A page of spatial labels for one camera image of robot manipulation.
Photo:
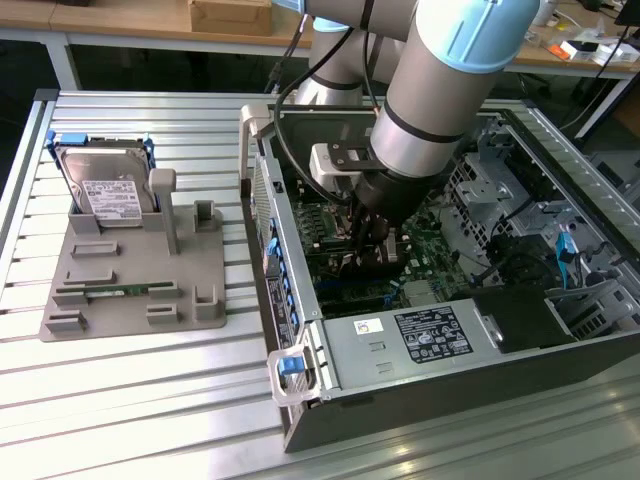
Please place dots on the blue card retainer clips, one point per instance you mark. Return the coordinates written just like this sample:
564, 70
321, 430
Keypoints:
274, 246

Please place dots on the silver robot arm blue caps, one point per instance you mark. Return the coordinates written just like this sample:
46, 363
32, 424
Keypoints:
440, 75

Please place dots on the blue plastic disk carrier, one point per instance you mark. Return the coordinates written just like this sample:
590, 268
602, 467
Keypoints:
75, 138

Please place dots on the black expansion slot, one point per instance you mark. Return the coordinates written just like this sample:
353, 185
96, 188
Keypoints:
350, 298
355, 308

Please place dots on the brown cardboard box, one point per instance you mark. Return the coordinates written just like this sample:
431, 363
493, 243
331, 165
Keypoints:
225, 15

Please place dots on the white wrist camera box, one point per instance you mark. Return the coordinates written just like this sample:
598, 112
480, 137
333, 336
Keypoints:
325, 170

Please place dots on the silver metal disk bay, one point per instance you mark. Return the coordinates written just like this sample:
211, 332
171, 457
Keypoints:
475, 195

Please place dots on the grey plastic parts rack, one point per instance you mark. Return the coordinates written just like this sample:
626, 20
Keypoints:
130, 260

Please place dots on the open black PC case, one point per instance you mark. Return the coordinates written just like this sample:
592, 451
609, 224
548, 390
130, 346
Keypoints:
450, 395

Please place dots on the black plastic cover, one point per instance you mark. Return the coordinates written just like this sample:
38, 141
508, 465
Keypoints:
520, 320

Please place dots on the cluttered wooden desk white frame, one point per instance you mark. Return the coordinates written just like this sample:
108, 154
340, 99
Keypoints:
575, 67

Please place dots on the green motherboard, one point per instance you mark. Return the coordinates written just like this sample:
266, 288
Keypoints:
435, 265

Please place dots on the silver hard disk drive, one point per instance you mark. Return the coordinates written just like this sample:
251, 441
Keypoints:
100, 170

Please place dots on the green RAM stick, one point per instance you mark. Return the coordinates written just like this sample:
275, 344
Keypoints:
130, 289

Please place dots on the clear latch with blue tab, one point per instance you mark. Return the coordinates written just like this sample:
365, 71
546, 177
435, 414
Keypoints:
287, 365

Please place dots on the grey power supply unit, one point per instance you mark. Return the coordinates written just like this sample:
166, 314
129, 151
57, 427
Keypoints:
350, 360

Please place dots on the CPU socket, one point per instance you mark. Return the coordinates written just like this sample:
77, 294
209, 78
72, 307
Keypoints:
340, 220

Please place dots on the silver chipset heatsink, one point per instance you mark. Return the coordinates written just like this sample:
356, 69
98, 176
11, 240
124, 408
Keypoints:
420, 295

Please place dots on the metal mesh fan grille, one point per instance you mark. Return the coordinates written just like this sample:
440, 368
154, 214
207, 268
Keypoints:
262, 190

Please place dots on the small black white box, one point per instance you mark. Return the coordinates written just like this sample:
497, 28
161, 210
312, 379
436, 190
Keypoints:
580, 49

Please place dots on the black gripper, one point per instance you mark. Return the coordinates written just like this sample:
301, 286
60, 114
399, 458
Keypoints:
400, 200

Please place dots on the white cylinder container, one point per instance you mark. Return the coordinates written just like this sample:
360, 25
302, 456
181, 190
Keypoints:
549, 10

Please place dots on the black monitor foot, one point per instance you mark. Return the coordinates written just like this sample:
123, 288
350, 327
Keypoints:
629, 10

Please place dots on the small orange item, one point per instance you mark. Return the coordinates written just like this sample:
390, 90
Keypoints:
556, 51

